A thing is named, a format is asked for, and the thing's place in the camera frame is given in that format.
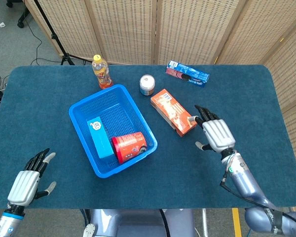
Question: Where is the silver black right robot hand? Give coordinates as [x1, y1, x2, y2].
[188, 105, 236, 154]

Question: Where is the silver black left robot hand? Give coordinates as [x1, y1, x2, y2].
[6, 148, 57, 207]

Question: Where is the orange cracker box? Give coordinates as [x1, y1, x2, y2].
[150, 88, 198, 138]

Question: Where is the red instant noodle cup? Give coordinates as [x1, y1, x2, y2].
[111, 131, 148, 164]

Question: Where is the light blue cardboard box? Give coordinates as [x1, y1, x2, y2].
[86, 116, 115, 159]

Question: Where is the blue cookie package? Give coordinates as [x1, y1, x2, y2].
[165, 60, 211, 88]

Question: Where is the teal table mat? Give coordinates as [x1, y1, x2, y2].
[0, 64, 296, 210]

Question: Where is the silver table leg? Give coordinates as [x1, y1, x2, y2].
[201, 208, 209, 237]

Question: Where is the glass jar white lid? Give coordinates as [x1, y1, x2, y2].
[139, 75, 155, 96]

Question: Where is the blue perforated plastic basket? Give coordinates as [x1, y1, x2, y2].
[68, 84, 158, 179]

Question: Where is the wicker folding screen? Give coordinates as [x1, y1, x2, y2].
[24, 0, 296, 171]

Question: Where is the grey robot torso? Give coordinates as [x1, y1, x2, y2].
[82, 208, 197, 237]

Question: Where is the iced tea bottle yellow cap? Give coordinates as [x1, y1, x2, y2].
[91, 54, 114, 90]

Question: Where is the black tripod stand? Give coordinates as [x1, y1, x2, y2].
[33, 0, 87, 66]

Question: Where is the black office chair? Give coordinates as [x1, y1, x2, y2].
[6, 0, 32, 28]

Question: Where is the black floor cable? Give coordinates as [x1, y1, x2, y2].
[22, 14, 65, 66]

